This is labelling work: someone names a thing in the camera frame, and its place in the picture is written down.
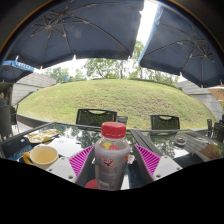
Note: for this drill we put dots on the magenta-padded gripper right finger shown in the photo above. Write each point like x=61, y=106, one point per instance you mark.
x=166, y=166

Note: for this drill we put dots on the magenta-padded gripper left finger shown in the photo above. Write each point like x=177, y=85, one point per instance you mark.
x=61, y=168

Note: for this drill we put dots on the clear bottle with red cap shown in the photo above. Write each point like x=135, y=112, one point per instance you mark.
x=111, y=160

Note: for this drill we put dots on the small round ashtray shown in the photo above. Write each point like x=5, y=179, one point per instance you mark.
x=180, y=140

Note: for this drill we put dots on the yellow wrapper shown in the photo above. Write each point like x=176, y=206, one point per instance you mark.
x=43, y=136

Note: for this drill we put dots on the dark green plastic chair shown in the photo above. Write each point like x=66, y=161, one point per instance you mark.
x=165, y=122
x=96, y=117

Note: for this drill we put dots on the dark wicker chair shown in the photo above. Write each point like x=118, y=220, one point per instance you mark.
x=5, y=121
x=218, y=131

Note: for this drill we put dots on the person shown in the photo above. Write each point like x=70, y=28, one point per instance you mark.
x=2, y=100

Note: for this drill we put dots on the navy umbrella with printed blue band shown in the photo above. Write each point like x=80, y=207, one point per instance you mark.
x=13, y=71

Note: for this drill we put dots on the navy umbrella with light-blue trim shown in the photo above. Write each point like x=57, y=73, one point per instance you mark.
x=186, y=46

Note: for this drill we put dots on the large navy patio umbrella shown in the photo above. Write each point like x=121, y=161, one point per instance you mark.
x=83, y=30

